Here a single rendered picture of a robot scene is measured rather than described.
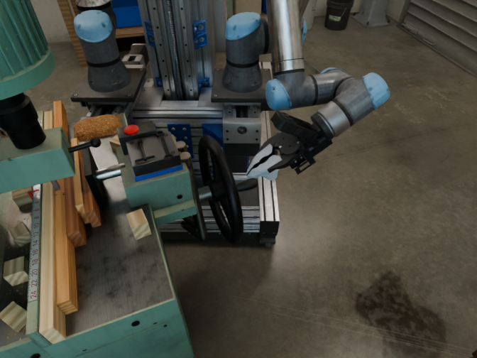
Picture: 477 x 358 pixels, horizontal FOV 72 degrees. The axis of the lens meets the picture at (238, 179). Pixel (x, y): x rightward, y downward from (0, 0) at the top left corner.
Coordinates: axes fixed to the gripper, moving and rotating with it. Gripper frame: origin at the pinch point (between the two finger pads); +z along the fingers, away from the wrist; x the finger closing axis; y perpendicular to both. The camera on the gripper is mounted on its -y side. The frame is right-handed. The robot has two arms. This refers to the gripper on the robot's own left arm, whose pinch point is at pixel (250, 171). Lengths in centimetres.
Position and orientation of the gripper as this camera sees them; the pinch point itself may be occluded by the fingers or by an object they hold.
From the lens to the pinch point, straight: 77.0
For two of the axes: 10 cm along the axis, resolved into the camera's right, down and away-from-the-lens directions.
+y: 4.6, 4.7, 7.5
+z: -8.1, 5.8, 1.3
